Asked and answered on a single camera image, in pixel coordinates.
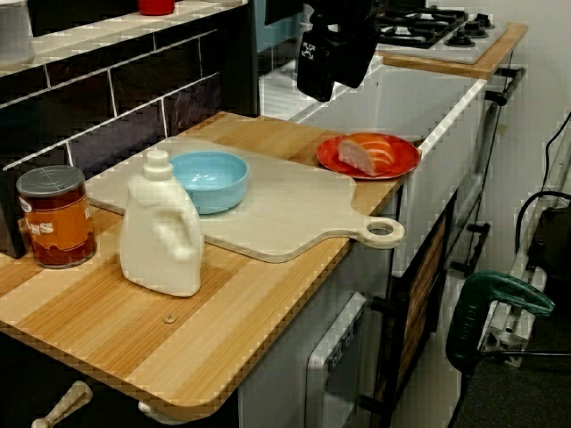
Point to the beige wooden knob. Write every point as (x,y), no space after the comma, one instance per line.
(67,401)

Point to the red hot sauce bottle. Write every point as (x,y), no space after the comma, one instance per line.
(156,6)

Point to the salmon nigiri sushi toy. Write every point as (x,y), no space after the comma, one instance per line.
(366,156)

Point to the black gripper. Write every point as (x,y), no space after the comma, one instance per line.
(343,18)

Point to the red round plate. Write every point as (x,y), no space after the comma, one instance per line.
(406,153)

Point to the brown sauce jar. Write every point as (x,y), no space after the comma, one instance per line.
(55,227)

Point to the dark upright post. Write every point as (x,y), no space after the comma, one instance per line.
(238,58)

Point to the white toy kitchen unit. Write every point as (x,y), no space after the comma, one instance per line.
(446,134)

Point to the toy gas stove top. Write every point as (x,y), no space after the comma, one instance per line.
(464,49)

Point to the grey toy dishwasher door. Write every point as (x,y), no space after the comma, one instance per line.
(334,370)

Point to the white lidded plastic container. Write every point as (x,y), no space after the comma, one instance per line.
(15,31)

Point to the pale wooden cutting board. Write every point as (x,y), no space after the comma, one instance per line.
(285,214)

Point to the white plastic detergent bottle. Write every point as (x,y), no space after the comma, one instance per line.
(156,249)

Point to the tiled backsplash with shelf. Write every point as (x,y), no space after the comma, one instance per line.
(134,89)

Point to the light blue bowl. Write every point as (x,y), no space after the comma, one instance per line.
(218,191)

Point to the wood panel oven door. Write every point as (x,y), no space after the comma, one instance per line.
(424,290)

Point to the teal plastic bin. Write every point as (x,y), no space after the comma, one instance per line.
(278,31)

